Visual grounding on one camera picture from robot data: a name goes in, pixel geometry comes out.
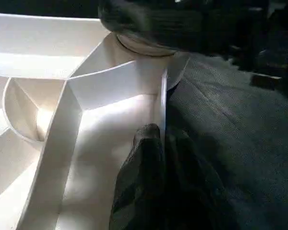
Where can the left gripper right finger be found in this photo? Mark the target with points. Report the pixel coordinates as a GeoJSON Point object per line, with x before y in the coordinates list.
{"type": "Point", "coordinates": [192, 191]}

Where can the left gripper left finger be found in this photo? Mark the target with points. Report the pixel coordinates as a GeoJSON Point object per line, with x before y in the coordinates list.
{"type": "Point", "coordinates": [139, 182]}

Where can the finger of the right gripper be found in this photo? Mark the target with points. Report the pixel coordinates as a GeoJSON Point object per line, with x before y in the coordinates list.
{"type": "Point", "coordinates": [149, 21]}

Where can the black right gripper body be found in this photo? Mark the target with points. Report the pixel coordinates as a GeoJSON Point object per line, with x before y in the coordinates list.
{"type": "Point", "coordinates": [259, 33]}

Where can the white plastic table leg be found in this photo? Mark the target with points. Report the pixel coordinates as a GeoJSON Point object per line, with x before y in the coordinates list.
{"type": "Point", "coordinates": [144, 47]}

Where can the white plastic table top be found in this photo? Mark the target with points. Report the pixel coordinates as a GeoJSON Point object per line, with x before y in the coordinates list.
{"type": "Point", "coordinates": [38, 96]}

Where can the black work mat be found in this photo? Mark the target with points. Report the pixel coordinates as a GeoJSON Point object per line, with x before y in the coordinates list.
{"type": "Point", "coordinates": [240, 134]}

